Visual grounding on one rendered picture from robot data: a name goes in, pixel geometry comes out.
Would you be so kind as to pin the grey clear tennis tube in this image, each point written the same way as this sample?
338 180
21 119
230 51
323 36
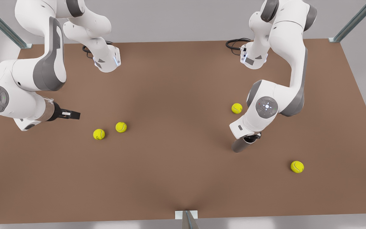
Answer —
240 146

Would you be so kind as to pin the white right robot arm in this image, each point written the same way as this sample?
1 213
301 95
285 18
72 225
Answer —
27 73

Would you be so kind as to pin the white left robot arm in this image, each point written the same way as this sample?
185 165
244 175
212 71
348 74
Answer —
288 47

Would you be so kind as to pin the yellow tennis ball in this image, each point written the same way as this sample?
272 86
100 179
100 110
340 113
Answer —
237 108
121 127
98 134
297 167

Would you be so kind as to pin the silver frame post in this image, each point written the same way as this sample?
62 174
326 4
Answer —
11 33
354 20
187 221

